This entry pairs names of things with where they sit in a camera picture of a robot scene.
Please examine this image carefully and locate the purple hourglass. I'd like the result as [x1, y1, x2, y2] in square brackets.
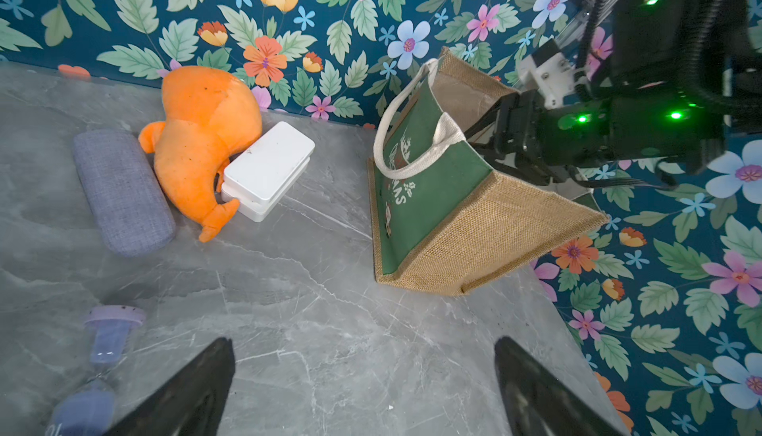
[45, 305, 146, 435]

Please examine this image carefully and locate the orange plush toy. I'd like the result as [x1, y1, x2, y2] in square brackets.
[139, 66, 262, 243]

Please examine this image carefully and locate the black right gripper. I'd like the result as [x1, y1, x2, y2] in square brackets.
[464, 91, 601, 186]

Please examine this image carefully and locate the jute canvas tote bag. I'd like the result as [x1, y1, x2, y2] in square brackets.
[369, 50, 606, 296]

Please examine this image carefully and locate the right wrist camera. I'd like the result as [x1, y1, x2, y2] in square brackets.
[517, 39, 575, 110]

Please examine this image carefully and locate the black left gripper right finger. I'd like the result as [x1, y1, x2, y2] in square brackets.
[494, 337, 621, 436]

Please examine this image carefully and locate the white rectangular box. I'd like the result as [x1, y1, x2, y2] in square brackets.
[221, 122, 316, 223]

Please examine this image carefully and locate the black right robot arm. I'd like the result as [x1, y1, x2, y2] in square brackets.
[477, 0, 761, 435]

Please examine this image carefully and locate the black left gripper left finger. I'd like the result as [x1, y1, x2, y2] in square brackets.
[107, 338, 235, 436]

